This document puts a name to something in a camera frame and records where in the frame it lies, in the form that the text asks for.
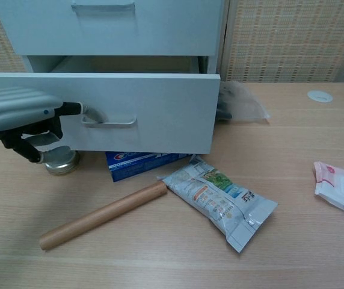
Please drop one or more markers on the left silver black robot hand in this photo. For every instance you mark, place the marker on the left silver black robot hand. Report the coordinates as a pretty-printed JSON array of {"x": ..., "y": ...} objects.
[{"x": 15, "y": 105}]

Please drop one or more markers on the white drawer cabinet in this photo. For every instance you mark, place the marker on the white drawer cabinet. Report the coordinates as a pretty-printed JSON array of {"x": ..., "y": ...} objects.
[{"x": 221, "y": 36}]

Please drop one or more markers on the round metal tin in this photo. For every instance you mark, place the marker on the round metal tin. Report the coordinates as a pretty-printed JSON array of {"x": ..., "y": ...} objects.
[{"x": 63, "y": 164}]

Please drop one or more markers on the blue Crest toothpaste box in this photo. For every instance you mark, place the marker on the blue Crest toothpaste box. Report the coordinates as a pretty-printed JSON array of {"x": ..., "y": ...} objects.
[{"x": 136, "y": 168}]

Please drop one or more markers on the wooden rolling pin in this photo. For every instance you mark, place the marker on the wooden rolling pin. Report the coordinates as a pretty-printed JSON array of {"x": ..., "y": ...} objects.
[{"x": 106, "y": 213}]

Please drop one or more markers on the silver printed snack bag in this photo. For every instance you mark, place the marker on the silver printed snack bag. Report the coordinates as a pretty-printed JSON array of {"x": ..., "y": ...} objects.
[{"x": 214, "y": 198}]

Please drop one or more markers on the clear plastic bag dark contents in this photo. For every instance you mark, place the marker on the clear plastic bag dark contents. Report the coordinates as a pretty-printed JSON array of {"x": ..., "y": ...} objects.
[{"x": 244, "y": 102}]

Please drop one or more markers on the white round desk grommet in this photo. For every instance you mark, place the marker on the white round desk grommet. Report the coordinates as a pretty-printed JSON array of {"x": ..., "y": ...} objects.
[{"x": 320, "y": 95}]

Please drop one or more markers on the pink wet wipes pack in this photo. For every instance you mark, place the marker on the pink wet wipes pack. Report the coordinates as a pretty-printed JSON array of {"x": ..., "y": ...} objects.
[{"x": 340, "y": 189}]

